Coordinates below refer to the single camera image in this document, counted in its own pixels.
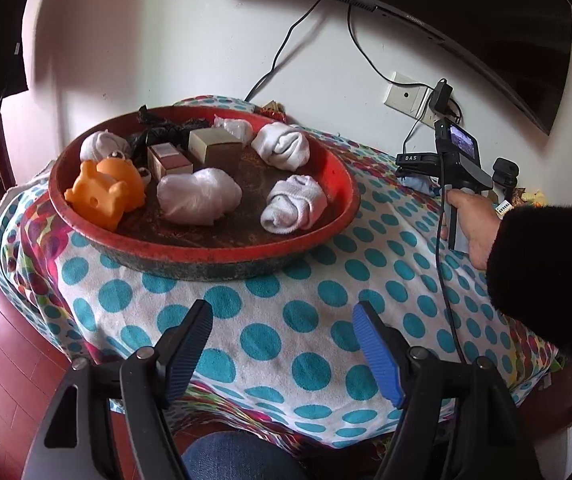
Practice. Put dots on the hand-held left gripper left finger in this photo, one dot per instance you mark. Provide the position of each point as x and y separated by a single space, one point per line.
187 357

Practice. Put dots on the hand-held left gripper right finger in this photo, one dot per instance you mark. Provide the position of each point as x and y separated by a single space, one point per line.
378 355

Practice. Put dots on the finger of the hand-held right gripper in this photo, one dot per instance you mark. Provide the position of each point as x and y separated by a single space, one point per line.
411 174

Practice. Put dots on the light blue sock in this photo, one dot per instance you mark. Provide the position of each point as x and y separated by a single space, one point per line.
423 187

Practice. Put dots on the round red tray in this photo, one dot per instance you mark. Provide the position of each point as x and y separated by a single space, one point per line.
191 260

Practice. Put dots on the white balled sock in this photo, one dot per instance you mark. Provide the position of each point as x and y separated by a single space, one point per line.
283 145

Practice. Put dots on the white plastic bag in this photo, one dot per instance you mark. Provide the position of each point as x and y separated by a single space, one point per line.
236 127
196 195

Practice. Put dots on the orange plastic toy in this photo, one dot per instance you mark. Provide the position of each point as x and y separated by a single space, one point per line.
106 190

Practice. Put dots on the beige cardboard box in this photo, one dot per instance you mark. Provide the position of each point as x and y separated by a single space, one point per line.
213 149

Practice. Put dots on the black plastic bag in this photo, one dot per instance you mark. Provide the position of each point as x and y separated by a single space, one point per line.
158 132

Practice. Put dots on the beige balled sock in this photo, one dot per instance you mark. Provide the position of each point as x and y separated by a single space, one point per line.
101 146

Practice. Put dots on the person's right forearm black sleeve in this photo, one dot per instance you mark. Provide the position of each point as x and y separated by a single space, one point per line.
546 270

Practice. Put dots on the person's right hand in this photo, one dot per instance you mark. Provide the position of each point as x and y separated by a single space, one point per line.
481 230

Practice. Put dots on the black power adapter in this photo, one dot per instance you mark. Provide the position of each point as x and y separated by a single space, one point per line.
441 96

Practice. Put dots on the yellow crocheted duck toy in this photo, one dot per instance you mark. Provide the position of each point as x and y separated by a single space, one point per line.
536 196

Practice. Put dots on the polka dot tablecloth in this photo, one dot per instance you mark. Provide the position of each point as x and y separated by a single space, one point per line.
291 310

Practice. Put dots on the person's blue jeans leg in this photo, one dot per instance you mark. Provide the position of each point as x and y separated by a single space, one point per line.
246 457

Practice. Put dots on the red snack packet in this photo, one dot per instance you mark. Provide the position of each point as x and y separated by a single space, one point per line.
272 108

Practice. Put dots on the black flat screen television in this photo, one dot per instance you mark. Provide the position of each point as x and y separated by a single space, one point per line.
466 10

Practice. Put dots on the black camera on stand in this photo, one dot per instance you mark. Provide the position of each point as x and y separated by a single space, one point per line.
506 170

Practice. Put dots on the white coaxial wall socket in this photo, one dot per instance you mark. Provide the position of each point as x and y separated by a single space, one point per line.
406 95

